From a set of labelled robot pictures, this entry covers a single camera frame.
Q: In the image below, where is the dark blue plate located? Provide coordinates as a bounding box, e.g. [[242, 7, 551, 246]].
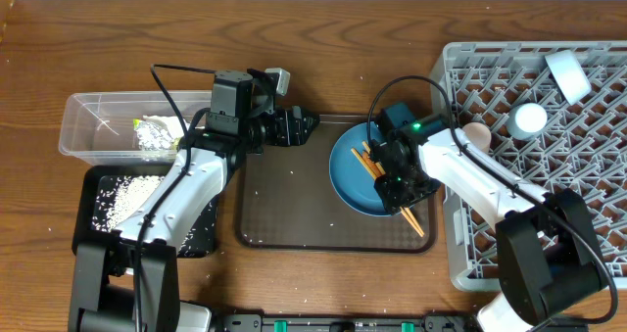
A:
[[329, 121, 397, 216]]

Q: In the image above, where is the wooden chopstick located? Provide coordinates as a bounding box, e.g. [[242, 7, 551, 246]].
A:
[[362, 141, 425, 237], [350, 147, 423, 239]]

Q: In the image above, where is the pink cup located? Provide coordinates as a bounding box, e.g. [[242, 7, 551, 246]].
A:
[[462, 122, 492, 154]]

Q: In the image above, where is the light blue cup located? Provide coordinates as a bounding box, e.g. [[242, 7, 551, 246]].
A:
[[506, 103, 548, 140]]

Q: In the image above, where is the yellow snack wrapper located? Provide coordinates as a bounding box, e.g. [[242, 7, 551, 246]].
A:
[[133, 116, 184, 151]]

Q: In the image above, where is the pile of white rice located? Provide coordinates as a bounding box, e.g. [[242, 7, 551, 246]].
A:
[[91, 175, 218, 258]]

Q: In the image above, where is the light blue rice bowl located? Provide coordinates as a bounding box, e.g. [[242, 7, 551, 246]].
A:
[[545, 50, 592, 105]]

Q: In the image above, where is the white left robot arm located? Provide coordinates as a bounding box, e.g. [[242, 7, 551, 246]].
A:
[[68, 68, 319, 331]]

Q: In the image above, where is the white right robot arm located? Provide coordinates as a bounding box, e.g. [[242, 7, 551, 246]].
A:
[[369, 103, 609, 331]]

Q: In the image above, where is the grey dishwasher rack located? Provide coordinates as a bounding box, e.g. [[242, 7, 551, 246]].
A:
[[431, 41, 626, 289]]

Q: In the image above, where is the clear plastic waste bin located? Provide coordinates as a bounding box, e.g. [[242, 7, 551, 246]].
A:
[[57, 90, 217, 166]]

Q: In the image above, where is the black waste tray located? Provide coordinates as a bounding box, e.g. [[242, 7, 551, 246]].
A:
[[72, 164, 218, 259]]

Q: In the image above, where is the brown serving tray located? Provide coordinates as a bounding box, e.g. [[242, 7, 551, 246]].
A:
[[234, 115, 438, 254]]

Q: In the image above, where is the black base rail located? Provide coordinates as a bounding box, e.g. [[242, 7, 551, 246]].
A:
[[209, 314, 481, 332]]

